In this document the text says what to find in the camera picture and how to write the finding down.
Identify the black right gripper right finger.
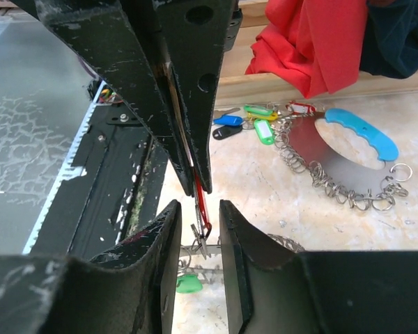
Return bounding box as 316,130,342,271
219,200,418,333

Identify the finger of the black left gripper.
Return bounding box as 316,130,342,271
17,1,192,196

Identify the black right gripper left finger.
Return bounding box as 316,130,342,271
0,200,182,333

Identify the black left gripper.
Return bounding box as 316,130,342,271
154,1,243,193

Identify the green key tag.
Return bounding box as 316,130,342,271
176,273,203,294

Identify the steel key ring disc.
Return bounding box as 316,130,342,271
176,224,306,285

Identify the red key tag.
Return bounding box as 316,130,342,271
193,168,212,239

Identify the wooden clothes rack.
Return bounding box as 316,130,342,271
216,1,418,106

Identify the red shirt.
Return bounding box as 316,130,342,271
245,0,368,98

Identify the dark navy garment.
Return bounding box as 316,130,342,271
359,0,418,79

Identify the blue handled key ring disc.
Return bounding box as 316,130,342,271
275,108,413,212

